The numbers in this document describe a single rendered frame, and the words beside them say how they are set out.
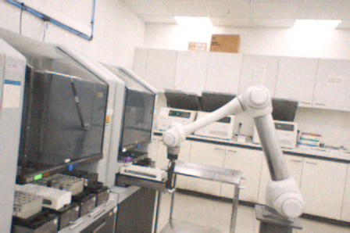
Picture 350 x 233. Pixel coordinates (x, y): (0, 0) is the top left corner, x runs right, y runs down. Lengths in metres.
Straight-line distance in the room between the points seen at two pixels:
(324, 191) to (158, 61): 3.04
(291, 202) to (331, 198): 2.73
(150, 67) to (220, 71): 1.15
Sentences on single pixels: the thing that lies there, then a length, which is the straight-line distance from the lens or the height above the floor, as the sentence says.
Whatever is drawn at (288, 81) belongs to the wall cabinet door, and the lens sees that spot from 4.45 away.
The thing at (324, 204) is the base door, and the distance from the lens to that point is 4.39.
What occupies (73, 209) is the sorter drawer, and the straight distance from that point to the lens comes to 1.43.
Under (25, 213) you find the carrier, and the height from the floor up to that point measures 0.84.
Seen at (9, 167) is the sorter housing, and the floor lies 1.04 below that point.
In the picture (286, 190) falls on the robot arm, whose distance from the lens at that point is 1.70.
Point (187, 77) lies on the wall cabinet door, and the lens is 4.52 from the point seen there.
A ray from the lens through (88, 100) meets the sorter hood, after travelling 1.50.
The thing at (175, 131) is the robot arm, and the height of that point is 1.17.
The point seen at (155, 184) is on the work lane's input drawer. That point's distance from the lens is 1.90.
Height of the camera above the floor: 1.33
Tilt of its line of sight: 3 degrees down
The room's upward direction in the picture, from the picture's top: 6 degrees clockwise
